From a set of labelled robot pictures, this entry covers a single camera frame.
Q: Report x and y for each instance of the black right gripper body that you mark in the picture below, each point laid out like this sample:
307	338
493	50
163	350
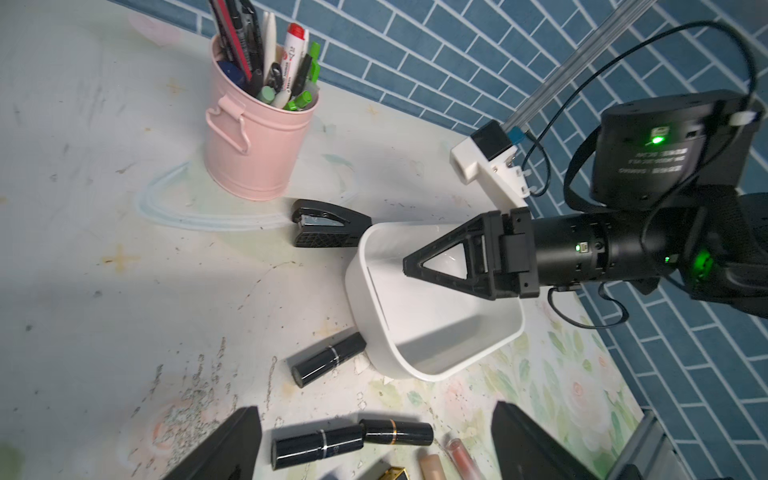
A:
522	254

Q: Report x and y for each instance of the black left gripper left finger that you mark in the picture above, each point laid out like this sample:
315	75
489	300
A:
229	452

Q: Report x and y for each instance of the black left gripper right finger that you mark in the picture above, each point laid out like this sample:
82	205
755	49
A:
526	451

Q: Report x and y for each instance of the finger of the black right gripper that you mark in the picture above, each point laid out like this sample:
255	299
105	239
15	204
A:
465	259

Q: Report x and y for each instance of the pink lip gloss tube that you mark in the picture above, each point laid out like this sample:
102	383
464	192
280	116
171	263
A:
462	460

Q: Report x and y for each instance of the black lipstick silver band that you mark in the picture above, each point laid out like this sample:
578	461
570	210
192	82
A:
328	359

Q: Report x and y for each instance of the white plastic storage box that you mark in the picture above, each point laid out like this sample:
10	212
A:
415	329

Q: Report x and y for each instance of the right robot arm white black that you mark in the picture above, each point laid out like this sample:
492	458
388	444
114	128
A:
652	193

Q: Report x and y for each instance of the long black lipstick tube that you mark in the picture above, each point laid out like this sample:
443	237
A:
322	444

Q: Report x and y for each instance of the black lipstick gold band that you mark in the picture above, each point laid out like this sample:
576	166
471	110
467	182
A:
392	432

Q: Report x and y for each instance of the black gold square lipstick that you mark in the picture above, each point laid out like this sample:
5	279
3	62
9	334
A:
394	473

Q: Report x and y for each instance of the beige concealer tube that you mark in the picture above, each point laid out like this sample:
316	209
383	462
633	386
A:
431	467

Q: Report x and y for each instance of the black stapler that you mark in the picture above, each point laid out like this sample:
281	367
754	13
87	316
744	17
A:
325	225

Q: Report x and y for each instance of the pink metal pen bucket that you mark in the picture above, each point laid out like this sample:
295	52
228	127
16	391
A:
251	148

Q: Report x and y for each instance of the red white marker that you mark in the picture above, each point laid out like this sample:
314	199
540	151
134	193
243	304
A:
293	54

